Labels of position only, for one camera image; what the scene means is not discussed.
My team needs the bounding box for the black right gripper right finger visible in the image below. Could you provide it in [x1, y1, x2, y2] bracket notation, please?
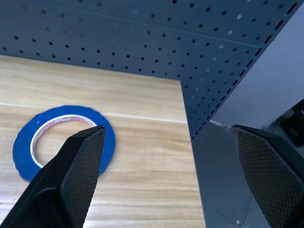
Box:
[230, 124, 304, 228]

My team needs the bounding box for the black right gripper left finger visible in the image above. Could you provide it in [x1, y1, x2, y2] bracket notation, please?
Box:
[0, 125, 106, 228]

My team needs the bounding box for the blue perforated pegboard panel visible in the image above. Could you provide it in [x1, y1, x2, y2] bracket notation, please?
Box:
[0, 0, 304, 140]

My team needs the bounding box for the black box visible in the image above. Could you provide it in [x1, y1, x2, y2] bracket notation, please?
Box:
[277, 97, 304, 148]

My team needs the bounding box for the blue tape roll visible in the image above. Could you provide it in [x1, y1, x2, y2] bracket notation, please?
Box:
[13, 105, 116, 183]

